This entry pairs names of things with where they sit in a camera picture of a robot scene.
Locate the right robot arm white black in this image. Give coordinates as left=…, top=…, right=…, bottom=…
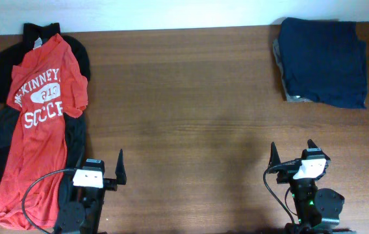
left=262, top=139, right=352, bottom=234

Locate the right black cable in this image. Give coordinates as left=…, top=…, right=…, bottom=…
left=262, top=159, right=302, bottom=226

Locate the black cable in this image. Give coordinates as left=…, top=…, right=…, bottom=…
left=21, top=168, right=77, bottom=234
left=262, top=159, right=302, bottom=226

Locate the left black cable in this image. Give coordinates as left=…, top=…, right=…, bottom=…
left=21, top=168, right=77, bottom=234

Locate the red soccer t-shirt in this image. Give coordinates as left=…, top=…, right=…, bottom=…
left=0, top=34, right=88, bottom=230

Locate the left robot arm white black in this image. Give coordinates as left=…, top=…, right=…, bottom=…
left=53, top=150, right=127, bottom=234

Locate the black mesh garment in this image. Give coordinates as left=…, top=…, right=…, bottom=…
left=0, top=23, right=60, bottom=103

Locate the folded navy blue shirt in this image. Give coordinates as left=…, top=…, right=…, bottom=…
left=277, top=18, right=368, bottom=109

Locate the black Nike t-shirt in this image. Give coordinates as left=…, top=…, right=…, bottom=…
left=0, top=105, right=87, bottom=209

